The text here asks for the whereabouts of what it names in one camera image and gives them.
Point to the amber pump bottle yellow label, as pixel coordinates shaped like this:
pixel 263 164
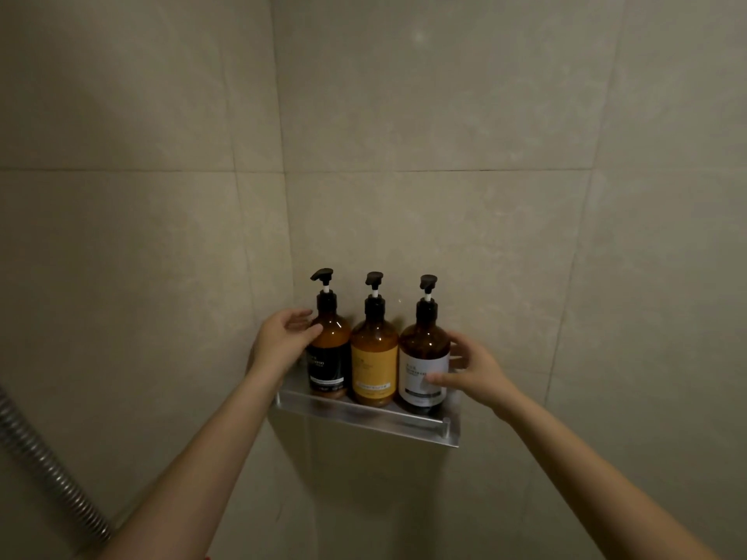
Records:
pixel 374 361

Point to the person's right hand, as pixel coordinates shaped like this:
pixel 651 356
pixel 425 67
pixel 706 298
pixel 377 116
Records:
pixel 478 376

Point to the amber pump bottle white label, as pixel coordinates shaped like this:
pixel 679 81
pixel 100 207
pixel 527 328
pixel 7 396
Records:
pixel 423 367

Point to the person's right forearm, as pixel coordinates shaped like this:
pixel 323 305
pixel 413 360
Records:
pixel 595 489

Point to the metal shower shelf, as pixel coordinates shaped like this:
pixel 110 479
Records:
pixel 362 416

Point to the person's left forearm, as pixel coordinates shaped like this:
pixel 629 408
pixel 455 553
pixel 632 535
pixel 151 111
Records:
pixel 192 478

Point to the person's left hand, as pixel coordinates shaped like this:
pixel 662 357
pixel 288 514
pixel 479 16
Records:
pixel 280 344

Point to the amber pump bottle black label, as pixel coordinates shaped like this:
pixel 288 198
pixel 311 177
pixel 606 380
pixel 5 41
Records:
pixel 330 344

